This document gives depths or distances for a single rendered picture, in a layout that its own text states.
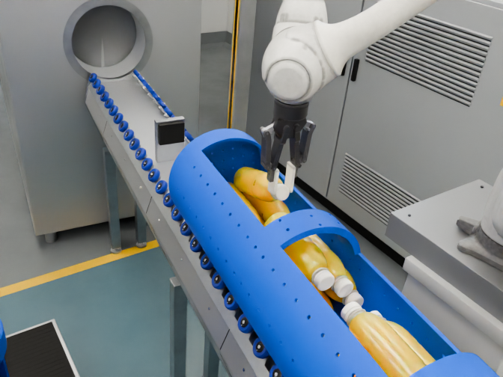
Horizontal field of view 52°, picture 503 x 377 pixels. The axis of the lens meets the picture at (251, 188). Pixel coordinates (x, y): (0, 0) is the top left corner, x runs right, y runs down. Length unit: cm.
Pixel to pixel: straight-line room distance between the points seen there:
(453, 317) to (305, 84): 77
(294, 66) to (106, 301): 196
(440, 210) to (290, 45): 77
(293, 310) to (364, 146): 206
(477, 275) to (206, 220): 64
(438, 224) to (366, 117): 152
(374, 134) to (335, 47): 197
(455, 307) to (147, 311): 158
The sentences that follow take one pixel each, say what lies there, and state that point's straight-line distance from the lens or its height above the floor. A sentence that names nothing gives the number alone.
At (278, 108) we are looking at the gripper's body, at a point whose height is 140.
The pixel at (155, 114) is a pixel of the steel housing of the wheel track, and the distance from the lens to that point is 217.
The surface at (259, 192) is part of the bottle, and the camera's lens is 124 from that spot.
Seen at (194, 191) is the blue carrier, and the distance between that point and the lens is 123.
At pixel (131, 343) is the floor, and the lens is 242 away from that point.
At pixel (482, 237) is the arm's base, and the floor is 112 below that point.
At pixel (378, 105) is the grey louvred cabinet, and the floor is 82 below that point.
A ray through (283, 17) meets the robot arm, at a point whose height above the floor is 158.
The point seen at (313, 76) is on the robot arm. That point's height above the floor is 154.
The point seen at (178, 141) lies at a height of 101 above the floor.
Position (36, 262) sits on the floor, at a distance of 290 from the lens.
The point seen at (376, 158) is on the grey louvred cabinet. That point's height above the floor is 54.
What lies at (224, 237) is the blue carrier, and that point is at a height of 115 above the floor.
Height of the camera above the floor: 182
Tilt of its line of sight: 32 degrees down
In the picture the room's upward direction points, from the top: 6 degrees clockwise
